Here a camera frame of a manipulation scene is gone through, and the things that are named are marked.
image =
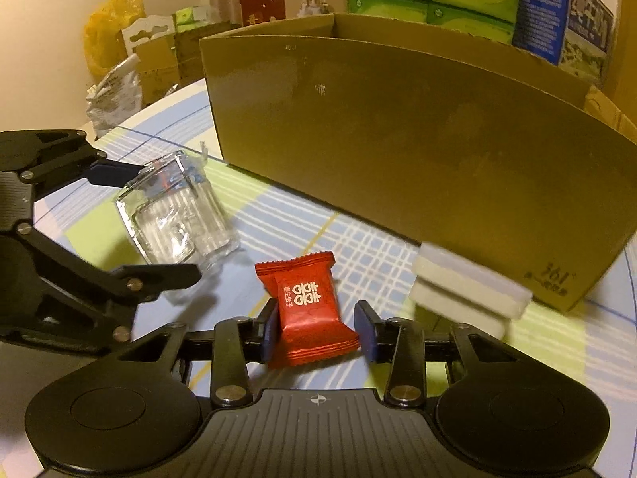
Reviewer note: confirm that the clear plastic jar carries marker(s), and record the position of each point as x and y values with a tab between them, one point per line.
176	209

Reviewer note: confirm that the blue printed box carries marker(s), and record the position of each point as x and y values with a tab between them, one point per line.
542	5

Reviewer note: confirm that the white plastic bag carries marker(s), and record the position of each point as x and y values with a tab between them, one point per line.
114	99

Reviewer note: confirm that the red candy packet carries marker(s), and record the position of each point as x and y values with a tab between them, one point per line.
308	308

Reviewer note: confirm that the yellow plastic bag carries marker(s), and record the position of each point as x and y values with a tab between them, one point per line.
107	25

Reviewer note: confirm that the large cardboard box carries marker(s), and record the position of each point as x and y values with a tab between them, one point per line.
398	134

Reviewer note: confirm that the tall cardboard box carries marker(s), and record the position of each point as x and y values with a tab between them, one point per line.
191	50

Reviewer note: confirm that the small cardboard box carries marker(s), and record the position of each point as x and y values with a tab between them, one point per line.
159	69

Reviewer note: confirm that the white square container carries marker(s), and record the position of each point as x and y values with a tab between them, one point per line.
463	294

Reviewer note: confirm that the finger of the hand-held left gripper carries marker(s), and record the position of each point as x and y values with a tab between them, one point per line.
149	276
109	172

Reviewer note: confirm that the red gift box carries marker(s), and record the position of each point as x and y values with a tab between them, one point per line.
263	5

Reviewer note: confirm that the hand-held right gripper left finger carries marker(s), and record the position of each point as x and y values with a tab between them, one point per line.
271	331

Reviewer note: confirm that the checked tablecloth desktop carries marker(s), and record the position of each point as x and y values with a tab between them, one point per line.
348	239

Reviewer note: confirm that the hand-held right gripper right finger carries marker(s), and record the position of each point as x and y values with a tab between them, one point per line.
363	331

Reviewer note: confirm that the pale green packet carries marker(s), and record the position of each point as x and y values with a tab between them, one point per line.
186	15

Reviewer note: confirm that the brown wooden door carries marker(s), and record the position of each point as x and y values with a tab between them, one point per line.
626	50

